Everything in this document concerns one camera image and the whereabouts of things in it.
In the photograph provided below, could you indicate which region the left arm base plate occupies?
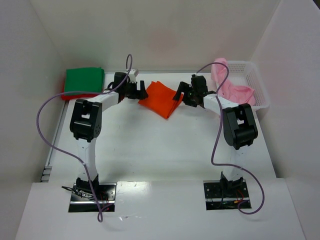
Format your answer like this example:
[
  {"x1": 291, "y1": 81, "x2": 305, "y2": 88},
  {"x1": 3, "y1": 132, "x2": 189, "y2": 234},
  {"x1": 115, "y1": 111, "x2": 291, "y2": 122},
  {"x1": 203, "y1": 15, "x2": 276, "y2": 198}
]
[{"x1": 66, "y1": 183, "x2": 117, "y2": 213}]

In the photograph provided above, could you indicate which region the folded green t shirt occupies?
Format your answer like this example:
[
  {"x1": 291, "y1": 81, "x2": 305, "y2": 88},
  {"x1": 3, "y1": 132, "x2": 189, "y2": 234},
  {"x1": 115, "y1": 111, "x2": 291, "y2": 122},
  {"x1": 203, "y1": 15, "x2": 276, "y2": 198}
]
[{"x1": 64, "y1": 67, "x2": 105, "y2": 93}]

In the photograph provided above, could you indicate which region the pink t shirt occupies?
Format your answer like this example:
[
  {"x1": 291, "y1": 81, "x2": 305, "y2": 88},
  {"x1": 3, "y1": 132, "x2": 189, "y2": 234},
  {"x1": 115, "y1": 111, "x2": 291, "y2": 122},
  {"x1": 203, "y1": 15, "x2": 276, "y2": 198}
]
[{"x1": 211, "y1": 58, "x2": 256, "y2": 106}]

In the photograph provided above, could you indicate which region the orange t shirt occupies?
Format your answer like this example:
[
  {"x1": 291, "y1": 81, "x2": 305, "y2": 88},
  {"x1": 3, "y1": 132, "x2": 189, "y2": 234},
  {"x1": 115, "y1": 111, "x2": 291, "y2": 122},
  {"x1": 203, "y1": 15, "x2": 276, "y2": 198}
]
[{"x1": 138, "y1": 81, "x2": 183, "y2": 120}]

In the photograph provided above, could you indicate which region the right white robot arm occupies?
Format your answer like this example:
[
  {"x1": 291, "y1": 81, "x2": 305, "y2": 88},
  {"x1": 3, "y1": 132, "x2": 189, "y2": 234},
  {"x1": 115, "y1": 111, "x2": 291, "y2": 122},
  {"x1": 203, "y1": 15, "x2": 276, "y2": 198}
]
[{"x1": 173, "y1": 74, "x2": 258, "y2": 197}]

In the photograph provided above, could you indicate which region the folded red t shirt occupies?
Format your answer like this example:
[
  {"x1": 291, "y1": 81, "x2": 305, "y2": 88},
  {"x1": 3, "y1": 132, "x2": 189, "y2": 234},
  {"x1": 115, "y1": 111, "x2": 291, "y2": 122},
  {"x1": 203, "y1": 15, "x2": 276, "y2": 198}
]
[{"x1": 61, "y1": 82, "x2": 103, "y2": 101}]

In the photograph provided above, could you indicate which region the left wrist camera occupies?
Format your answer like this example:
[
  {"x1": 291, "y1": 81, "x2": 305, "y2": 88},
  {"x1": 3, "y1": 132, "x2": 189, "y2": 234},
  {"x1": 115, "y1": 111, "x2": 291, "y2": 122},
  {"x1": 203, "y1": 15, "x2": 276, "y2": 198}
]
[{"x1": 128, "y1": 69, "x2": 139, "y2": 84}]

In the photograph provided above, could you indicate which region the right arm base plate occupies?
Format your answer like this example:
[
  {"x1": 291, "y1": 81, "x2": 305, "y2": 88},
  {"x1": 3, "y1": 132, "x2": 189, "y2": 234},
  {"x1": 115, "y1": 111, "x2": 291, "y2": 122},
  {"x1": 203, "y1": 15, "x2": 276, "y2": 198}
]
[{"x1": 203, "y1": 180, "x2": 252, "y2": 211}]

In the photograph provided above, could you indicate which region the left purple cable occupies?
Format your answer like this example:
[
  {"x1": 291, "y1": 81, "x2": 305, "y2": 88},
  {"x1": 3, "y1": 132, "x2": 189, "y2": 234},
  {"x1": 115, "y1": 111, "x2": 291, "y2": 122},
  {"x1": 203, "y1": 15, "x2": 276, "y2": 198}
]
[{"x1": 36, "y1": 54, "x2": 133, "y2": 223}]

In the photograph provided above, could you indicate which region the white plastic basket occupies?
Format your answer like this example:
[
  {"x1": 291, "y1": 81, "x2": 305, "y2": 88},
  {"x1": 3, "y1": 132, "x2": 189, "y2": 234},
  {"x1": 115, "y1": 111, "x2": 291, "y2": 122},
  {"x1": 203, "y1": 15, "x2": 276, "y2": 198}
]
[{"x1": 214, "y1": 60, "x2": 270, "y2": 111}]

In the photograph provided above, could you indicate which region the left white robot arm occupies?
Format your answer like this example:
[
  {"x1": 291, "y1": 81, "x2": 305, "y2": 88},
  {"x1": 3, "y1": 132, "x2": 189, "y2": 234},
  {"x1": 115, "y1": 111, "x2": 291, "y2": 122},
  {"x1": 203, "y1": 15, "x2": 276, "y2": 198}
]
[{"x1": 69, "y1": 69, "x2": 149, "y2": 195}]

